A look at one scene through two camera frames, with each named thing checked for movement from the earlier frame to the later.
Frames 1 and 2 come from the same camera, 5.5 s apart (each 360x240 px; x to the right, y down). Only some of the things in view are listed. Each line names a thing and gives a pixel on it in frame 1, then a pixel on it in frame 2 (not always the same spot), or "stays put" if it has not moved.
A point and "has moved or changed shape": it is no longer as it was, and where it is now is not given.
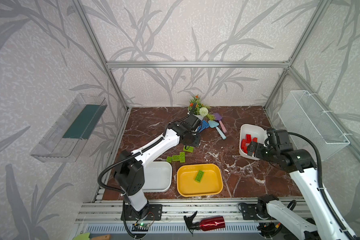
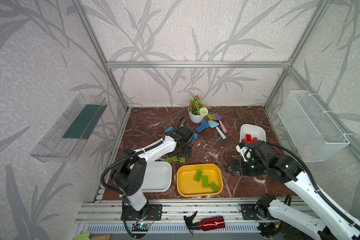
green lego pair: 188,148 has moved or changed shape
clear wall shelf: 64,140 stays put
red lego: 248,138 stays put
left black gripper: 191,140 → 181,147
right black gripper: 252,149 → 238,166
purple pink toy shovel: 218,117 stays put
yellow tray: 211,183 stays put
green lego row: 180,158 stays put
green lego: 199,176 stays put
